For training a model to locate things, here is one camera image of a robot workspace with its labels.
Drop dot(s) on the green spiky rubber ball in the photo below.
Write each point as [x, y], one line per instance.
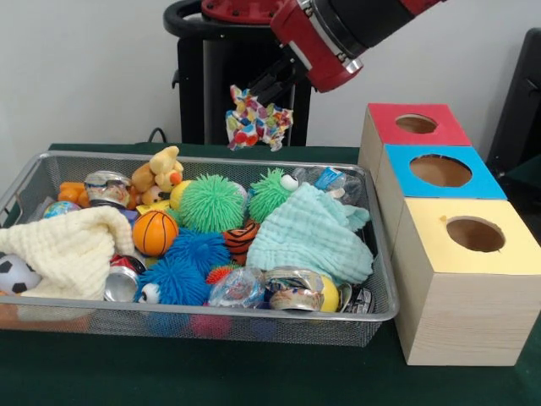
[211, 205]

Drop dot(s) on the blue spiky rubber ball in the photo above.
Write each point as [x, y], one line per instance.
[199, 247]

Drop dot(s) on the yellow plush animal toy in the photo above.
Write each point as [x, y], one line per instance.
[162, 172]

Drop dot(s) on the dark green table cloth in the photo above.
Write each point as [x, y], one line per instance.
[254, 372]

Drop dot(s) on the clear mesh bin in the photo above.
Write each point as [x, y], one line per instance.
[296, 328]

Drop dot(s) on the orange tiger striped ball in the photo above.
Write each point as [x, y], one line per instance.
[241, 241]

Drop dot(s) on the colourful patterned knotted toy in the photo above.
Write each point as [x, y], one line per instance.
[258, 125]

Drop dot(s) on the cream muslin cloth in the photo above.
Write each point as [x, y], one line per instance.
[72, 254]

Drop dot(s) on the green furry monster toy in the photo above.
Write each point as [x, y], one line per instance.
[266, 196]

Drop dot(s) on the small orange basketball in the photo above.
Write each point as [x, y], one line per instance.
[155, 233]

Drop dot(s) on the wooden box with three holes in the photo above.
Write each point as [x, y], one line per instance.
[465, 313]

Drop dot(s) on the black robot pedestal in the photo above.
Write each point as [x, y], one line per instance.
[211, 85]

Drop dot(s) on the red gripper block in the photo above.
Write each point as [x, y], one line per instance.
[317, 46]

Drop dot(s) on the black upright panel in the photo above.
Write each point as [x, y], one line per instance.
[520, 110]

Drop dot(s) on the small black white soccer ball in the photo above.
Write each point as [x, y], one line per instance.
[15, 275]

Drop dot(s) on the mint green muslin cloth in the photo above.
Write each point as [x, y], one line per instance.
[313, 237]

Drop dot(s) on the blue furry monster toy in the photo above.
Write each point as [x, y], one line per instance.
[182, 283]

